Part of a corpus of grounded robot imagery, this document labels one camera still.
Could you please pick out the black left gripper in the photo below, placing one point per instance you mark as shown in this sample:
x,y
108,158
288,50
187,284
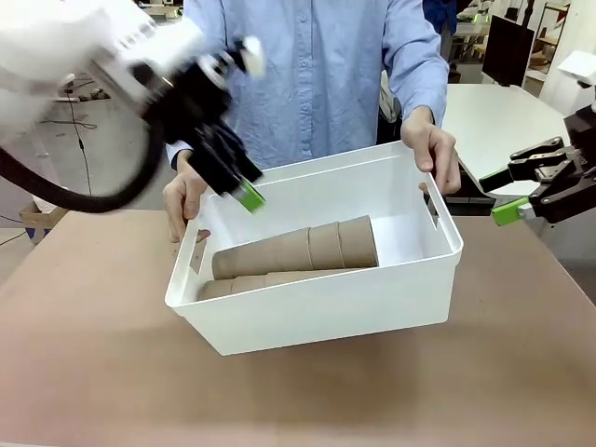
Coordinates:
x,y
191,102

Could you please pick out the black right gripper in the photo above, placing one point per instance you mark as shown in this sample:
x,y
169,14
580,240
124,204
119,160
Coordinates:
x,y
587,163

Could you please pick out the white plastic basket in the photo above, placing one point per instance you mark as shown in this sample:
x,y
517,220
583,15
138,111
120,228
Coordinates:
x,y
326,307

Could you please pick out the person's right forearm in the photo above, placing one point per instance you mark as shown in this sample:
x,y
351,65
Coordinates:
x,y
179,156

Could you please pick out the person's left forearm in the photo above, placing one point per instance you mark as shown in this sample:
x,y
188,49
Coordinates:
x,y
421,88

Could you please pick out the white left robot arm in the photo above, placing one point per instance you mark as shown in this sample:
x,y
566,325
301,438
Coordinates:
x,y
46,37

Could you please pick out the person's right hand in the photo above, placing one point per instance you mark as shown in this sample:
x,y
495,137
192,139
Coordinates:
x,y
184,195

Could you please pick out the person's left hand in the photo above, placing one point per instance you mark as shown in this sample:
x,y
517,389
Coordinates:
x,y
433,149

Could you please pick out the white table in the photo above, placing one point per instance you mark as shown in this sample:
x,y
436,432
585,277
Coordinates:
x,y
489,112

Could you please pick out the person in blue shirt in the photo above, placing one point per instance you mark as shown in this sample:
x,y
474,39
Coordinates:
x,y
316,70

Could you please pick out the black monitor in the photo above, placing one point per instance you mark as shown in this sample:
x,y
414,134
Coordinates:
x,y
507,46

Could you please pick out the person in blue jacket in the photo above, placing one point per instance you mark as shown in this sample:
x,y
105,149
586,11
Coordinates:
x,y
438,14

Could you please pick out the cardboard box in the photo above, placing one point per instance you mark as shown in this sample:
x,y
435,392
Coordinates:
x,y
37,219

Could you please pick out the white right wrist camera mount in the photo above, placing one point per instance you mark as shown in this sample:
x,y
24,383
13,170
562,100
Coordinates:
x,y
577,67

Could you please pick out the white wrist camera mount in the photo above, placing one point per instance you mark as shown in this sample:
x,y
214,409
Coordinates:
x,y
577,67
253,53

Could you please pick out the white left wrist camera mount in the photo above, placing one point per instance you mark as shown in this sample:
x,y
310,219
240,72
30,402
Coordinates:
x,y
253,53

